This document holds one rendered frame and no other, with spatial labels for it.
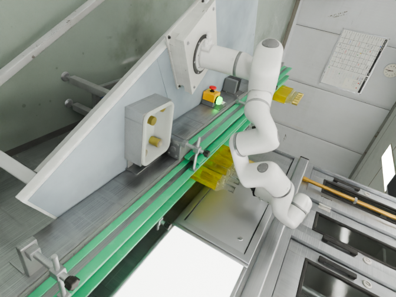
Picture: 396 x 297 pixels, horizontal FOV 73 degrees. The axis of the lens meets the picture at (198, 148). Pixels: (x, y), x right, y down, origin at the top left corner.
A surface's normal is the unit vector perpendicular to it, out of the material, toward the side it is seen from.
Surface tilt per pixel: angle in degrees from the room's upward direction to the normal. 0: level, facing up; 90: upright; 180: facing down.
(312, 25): 90
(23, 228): 90
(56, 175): 0
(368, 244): 90
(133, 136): 90
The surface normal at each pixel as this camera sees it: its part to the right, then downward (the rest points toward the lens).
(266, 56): -0.11, -0.57
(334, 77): -0.49, 0.43
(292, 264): 0.15, -0.82
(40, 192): 0.86, 0.39
